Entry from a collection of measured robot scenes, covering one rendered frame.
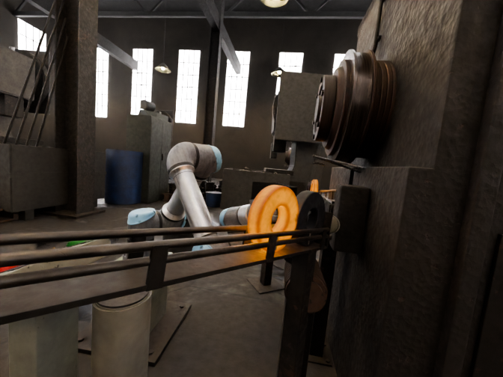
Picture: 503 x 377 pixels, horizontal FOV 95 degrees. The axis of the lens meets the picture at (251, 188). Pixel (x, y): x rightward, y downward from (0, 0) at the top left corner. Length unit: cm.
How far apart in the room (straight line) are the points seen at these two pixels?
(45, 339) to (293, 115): 354
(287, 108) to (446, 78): 313
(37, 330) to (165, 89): 1276
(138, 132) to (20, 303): 419
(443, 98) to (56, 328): 104
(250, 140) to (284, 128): 766
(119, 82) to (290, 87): 1172
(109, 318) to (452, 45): 98
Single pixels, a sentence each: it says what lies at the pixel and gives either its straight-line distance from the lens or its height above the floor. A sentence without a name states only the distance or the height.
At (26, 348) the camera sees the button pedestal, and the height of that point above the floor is 42.
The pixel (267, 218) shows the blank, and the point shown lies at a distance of 50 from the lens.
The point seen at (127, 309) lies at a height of 51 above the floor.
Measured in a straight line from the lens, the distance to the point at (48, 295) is 34.
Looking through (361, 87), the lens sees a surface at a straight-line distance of 96.
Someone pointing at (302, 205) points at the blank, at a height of 75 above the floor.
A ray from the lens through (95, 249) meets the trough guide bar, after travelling 31.
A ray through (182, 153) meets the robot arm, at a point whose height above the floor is 86.
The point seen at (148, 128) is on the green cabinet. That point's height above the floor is 129.
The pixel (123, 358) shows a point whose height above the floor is 40.
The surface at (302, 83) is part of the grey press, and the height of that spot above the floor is 213.
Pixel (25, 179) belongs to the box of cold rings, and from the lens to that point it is 349.
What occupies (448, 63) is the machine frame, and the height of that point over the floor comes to 112.
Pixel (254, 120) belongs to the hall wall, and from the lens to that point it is 1142.
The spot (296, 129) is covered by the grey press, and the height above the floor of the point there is 144.
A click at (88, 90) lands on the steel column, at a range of 368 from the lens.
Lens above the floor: 84
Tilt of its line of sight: 6 degrees down
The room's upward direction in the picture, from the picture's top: 5 degrees clockwise
